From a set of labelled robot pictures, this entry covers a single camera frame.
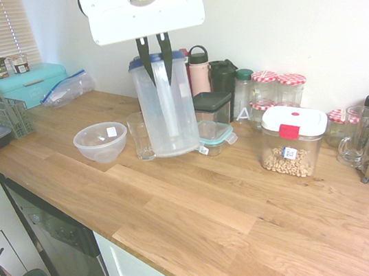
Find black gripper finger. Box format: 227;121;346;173
134;36;157;90
155;32;178;88

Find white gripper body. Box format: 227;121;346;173
77;0;209;49

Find clear pitcher with blue lid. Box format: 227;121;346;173
126;47;203;162

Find red water bottle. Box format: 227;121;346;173
178;47;192;70

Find pink bottle with black cap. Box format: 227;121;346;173
185;44;216;99

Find black shaker bottle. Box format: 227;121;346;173
206;57;244;107

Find square container with black lid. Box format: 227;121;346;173
191;87;237;130

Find clear drinking glass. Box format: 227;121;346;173
125;110;158;164

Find clear zip bag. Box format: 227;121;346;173
36;67;99;111

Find glass jar with green lid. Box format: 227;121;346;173
226;67;262;123

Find glass container with teal lid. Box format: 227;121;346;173
192;115;241;159

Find clear plastic bowl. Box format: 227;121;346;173
70;118;132;168

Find jar with red gingham lid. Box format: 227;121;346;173
249;98;278;133
250;68;283;108
275;70;311;110
321;107;354;149

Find teal bread box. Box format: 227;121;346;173
0;58;72;115

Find brown and white cup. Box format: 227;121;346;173
5;51;32;76

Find grey cutlery basket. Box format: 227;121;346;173
0;74;39;143

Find cereal container with white lid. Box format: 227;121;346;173
252;98;337;185

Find black dishwasher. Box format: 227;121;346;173
0;156;118;276

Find clear glass mug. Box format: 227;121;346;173
330;103;369;171

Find white cabinet door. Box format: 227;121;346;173
92;215;211;276

